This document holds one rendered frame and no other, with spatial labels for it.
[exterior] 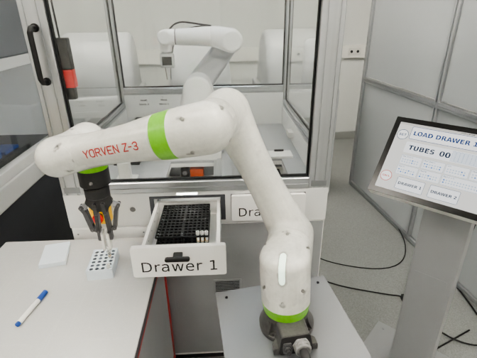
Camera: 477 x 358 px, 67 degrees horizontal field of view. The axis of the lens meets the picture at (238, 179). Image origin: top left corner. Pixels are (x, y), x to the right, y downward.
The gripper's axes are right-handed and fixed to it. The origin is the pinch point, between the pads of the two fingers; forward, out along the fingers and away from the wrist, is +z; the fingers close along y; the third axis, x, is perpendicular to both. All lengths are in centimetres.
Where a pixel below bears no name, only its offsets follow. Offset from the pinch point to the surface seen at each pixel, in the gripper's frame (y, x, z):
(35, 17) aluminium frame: 15, -23, -68
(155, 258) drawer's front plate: -17.0, 14.0, -0.5
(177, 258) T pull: -23.9, 18.2, -2.9
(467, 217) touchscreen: -116, 18, -8
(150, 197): -13.5, -20.1, -4.5
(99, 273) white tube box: 2.7, 5.2, 9.5
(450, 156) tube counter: -118, 2, -23
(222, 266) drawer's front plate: -37.4, 16.0, 3.4
